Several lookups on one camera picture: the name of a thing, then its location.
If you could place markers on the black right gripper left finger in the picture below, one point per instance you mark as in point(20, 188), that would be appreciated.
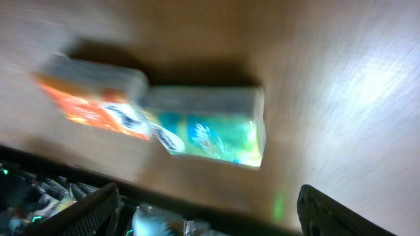
point(97, 214)

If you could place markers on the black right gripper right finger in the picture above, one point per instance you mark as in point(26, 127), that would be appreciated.
point(321, 215)

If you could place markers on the orange Kleenex tissue pack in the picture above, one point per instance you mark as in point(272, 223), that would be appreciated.
point(95, 94)

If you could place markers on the green Kleenex tissue pack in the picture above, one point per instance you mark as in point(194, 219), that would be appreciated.
point(221, 123)

